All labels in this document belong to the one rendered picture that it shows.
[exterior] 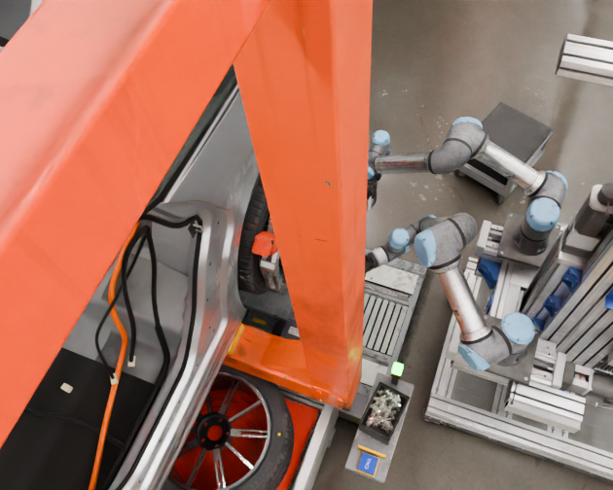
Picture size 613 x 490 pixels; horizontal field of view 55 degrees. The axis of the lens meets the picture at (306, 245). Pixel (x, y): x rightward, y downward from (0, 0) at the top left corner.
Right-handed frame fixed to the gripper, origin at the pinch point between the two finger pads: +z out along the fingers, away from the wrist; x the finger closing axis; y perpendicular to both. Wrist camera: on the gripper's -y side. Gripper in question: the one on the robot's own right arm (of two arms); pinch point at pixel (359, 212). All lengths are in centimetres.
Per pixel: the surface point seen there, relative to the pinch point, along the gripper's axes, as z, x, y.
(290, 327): 46, -19, -40
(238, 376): 78, -30, -32
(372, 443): 84, 33, -38
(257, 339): 64, -24, -15
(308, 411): 77, 1, -56
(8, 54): 108, 10, 190
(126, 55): 106, 18, 190
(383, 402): 69, 33, -26
